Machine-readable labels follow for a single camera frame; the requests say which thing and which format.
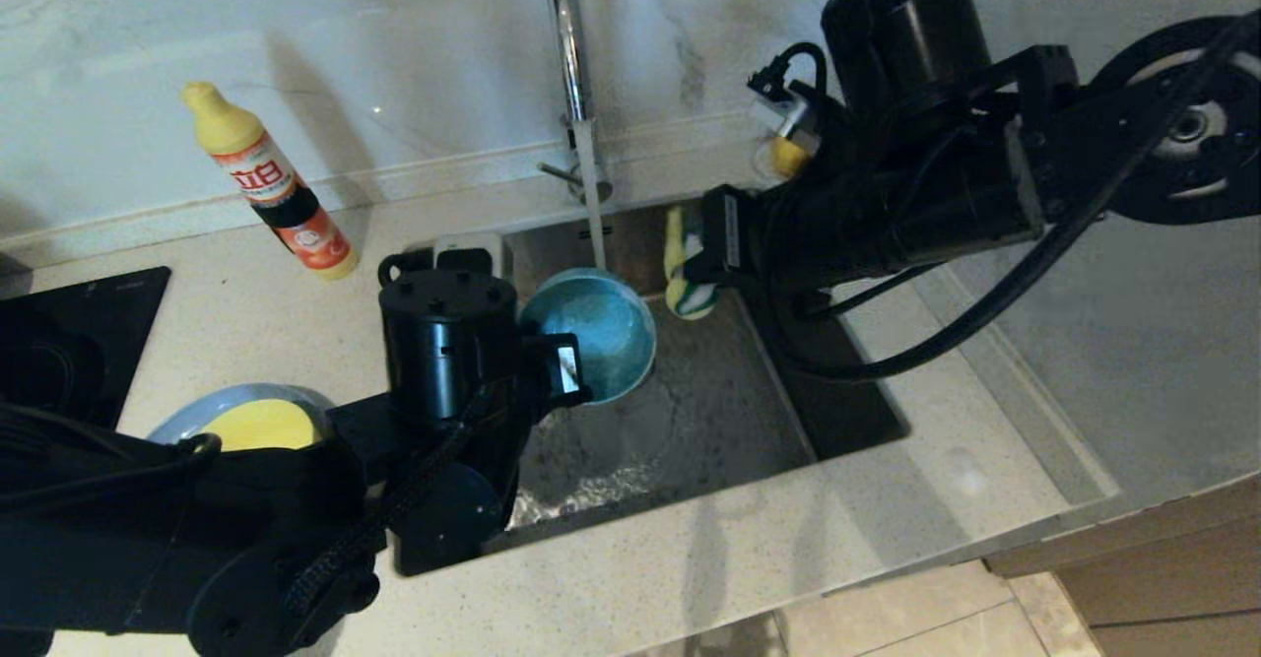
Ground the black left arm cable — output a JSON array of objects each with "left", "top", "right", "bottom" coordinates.
[{"left": 286, "top": 381, "right": 494, "bottom": 619}]

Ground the yellow dish soap bottle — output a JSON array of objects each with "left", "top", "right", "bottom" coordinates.
[{"left": 182, "top": 81, "right": 361, "bottom": 282}]

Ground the stainless steel sink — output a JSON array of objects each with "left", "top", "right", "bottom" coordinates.
[{"left": 394, "top": 189, "right": 907, "bottom": 576}]

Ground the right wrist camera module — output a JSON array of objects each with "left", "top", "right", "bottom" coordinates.
[{"left": 747, "top": 41, "right": 830, "bottom": 146}]

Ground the chrome kitchen faucet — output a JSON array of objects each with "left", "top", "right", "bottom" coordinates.
[{"left": 540, "top": 0, "right": 614, "bottom": 208}]

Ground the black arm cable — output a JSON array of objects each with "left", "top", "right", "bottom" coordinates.
[
  {"left": 286, "top": 381, "right": 494, "bottom": 619},
  {"left": 763, "top": 7, "right": 1261, "bottom": 384}
]

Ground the yellow pear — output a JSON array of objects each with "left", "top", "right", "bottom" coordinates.
[{"left": 770, "top": 135, "right": 814, "bottom": 180}]

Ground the light wood cabinet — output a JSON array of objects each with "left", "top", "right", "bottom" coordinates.
[{"left": 982, "top": 475, "right": 1261, "bottom": 657}]

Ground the teal bowl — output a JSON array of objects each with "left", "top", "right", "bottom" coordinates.
[{"left": 519, "top": 268, "right": 658, "bottom": 407}]

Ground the green and yellow sponge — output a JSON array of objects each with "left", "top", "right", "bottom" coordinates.
[{"left": 662, "top": 204, "right": 720, "bottom": 321}]

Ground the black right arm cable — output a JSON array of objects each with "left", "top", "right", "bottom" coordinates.
[{"left": 763, "top": 7, "right": 1261, "bottom": 384}]

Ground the black induction cooktop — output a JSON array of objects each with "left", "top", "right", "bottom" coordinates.
[{"left": 0, "top": 266, "right": 171, "bottom": 431}]

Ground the yellow bowl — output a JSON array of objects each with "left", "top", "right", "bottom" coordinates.
[{"left": 200, "top": 398, "right": 328, "bottom": 451}]

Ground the grey-blue plate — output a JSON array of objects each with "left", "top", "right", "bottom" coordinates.
[{"left": 148, "top": 384, "right": 338, "bottom": 446}]

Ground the running water stream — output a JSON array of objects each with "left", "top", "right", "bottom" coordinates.
[{"left": 574, "top": 120, "right": 610, "bottom": 272}]

